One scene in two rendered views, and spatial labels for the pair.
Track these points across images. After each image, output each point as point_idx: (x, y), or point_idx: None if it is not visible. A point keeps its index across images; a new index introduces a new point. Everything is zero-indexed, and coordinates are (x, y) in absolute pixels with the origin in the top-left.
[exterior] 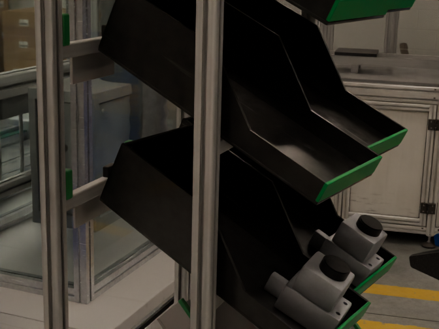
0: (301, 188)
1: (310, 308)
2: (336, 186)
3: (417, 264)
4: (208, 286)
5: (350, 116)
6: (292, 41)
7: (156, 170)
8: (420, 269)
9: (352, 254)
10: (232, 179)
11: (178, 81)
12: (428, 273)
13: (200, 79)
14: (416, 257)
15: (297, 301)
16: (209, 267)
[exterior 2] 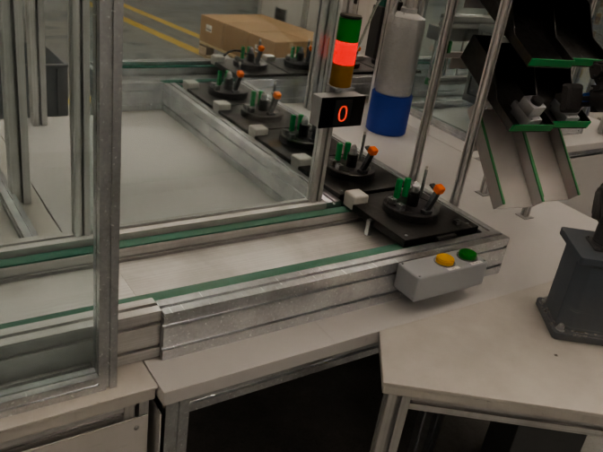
0: (524, 59)
1: (521, 114)
2: (539, 62)
3: (556, 97)
4: (483, 92)
5: (589, 49)
6: (578, 10)
7: (481, 47)
8: (556, 99)
9: None
10: (519, 64)
11: (497, 11)
12: (558, 100)
13: (500, 10)
14: (556, 94)
15: (518, 110)
16: (485, 85)
